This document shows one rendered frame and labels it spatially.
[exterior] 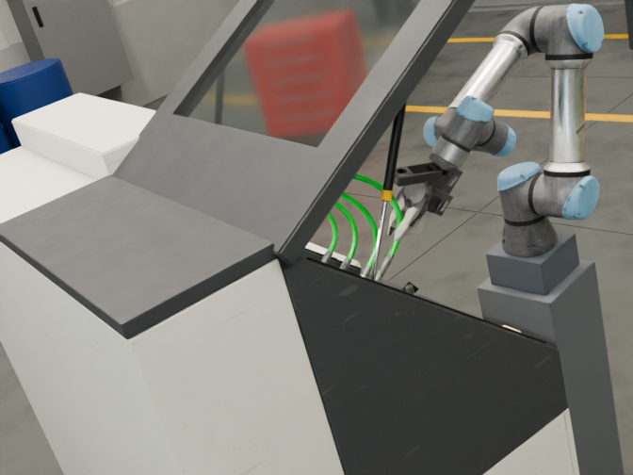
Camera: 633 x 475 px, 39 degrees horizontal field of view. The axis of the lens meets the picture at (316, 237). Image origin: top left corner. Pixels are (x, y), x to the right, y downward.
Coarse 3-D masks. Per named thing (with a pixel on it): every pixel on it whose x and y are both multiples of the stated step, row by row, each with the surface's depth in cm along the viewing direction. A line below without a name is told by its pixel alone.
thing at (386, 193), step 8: (400, 112) 154; (400, 120) 154; (392, 128) 155; (400, 128) 155; (392, 136) 155; (400, 136) 155; (392, 144) 155; (392, 152) 155; (392, 160) 156; (392, 168) 156; (384, 176) 157; (392, 176) 156; (384, 184) 157; (392, 184) 157; (384, 192) 157; (392, 192) 158; (384, 200) 157; (384, 208) 158; (384, 216) 158; (376, 248) 160; (376, 256) 160; (376, 264) 160
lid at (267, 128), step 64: (256, 0) 203; (320, 0) 186; (384, 0) 169; (448, 0) 151; (192, 64) 205; (256, 64) 188; (320, 64) 171; (384, 64) 153; (192, 128) 186; (256, 128) 172; (320, 128) 158; (384, 128) 148; (192, 192) 170; (256, 192) 156; (320, 192) 144
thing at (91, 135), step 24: (72, 96) 259; (24, 120) 247; (48, 120) 239; (72, 120) 232; (96, 120) 225; (120, 120) 219; (144, 120) 213; (24, 144) 251; (48, 144) 230; (72, 144) 212; (96, 144) 204; (120, 144) 199; (72, 168) 222; (96, 168) 204
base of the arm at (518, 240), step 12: (504, 228) 245; (516, 228) 240; (528, 228) 238; (540, 228) 239; (552, 228) 242; (504, 240) 247; (516, 240) 240; (528, 240) 239; (540, 240) 239; (552, 240) 240; (516, 252) 241; (528, 252) 239; (540, 252) 239
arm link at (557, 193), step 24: (552, 24) 217; (576, 24) 212; (600, 24) 218; (552, 48) 218; (576, 48) 215; (552, 72) 222; (576, 72) 218; (552, 96) 223; (576, 96) 220; (552, 120) 224; (576, 120) 221; (552, 144) 226; (576, 144) 223; (552, 168) 225; (576, 168) 223; (552, 192) 226; (576, 192) 222; (552, 216) 231; (576, 216) 225
